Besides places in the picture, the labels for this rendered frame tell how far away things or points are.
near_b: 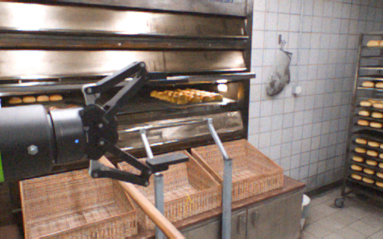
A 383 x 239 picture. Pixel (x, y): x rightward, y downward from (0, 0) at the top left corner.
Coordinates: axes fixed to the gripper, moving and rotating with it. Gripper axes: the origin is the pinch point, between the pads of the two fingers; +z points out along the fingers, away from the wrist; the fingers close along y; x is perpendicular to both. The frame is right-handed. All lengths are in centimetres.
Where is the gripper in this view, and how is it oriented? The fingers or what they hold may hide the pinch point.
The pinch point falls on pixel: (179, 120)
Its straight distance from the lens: 52.1
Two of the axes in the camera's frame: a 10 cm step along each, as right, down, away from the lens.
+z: 8.5, -1.1, 5.2
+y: 0.0, 9.8, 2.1
